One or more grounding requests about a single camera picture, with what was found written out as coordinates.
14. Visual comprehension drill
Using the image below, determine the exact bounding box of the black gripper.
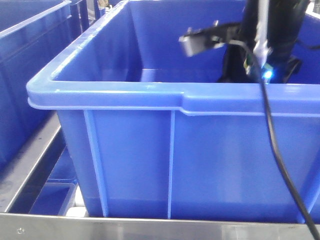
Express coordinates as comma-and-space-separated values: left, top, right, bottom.
218, 20, 302, 84

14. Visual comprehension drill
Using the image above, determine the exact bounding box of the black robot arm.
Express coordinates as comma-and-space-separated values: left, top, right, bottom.
218, 0, 309, 84

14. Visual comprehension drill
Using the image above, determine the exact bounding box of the large blue plastic crate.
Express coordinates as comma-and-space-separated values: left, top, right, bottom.
25, 0, 320, 224

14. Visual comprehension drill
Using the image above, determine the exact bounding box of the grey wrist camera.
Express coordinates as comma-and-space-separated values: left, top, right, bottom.
178, 30, 213, 57

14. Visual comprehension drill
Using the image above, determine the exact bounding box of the stainless steel shelf rail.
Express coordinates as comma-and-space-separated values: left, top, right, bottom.
0, 213, 313, 240

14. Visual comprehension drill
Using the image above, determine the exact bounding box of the black cable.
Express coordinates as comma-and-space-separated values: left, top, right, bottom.
229, 39, 320, 240

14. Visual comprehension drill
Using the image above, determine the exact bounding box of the neighbouring blue crate left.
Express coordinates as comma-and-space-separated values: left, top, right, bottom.
0, 0, 73, 173

